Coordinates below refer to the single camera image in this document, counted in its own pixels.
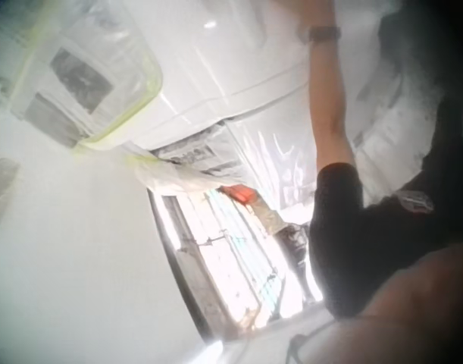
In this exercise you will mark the black wrist band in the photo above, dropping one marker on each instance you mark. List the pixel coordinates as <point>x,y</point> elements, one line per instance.
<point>324,34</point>

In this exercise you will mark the shiny clear plastic film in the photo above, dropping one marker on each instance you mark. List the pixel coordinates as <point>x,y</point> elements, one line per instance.
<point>280,167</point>

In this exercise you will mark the clear plastic sheet yellow tape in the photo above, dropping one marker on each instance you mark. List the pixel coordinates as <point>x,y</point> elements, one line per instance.
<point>83,76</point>

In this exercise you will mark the white cabinet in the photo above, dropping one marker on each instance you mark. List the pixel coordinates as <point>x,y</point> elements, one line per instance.
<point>231,68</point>

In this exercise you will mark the orange object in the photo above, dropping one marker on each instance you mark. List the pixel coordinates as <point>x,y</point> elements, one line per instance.
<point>239,193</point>

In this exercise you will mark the newspaper sheets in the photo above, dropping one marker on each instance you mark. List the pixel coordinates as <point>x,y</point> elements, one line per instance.
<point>204,155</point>

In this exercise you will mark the person's left hand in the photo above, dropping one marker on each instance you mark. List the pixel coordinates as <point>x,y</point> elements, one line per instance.
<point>319,13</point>

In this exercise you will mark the dark mottled object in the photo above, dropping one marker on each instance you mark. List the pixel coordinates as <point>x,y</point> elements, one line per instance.
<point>296,246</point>

